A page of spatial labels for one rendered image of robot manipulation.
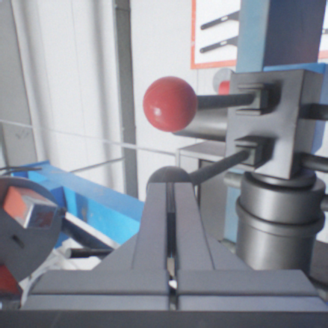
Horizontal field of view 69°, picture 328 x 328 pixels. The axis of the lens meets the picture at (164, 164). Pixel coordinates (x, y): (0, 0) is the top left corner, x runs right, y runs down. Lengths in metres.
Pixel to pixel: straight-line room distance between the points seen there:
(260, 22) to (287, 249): 0.33
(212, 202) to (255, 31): 0.32
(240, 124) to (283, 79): 0.07
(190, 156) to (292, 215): 0.25
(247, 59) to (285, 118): 0.17
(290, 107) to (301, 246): 0.17
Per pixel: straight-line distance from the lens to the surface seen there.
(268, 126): 0.30
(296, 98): 0.29
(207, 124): 0.50
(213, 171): 0.21
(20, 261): 1.50
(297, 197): 0.32
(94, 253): 0.68
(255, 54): 0.43
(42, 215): 1.10
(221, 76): 0.46
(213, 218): 0.53
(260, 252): 0.36
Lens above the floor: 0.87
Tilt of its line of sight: 39 degrees up
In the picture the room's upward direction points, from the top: 77 degrees counter-clockwise
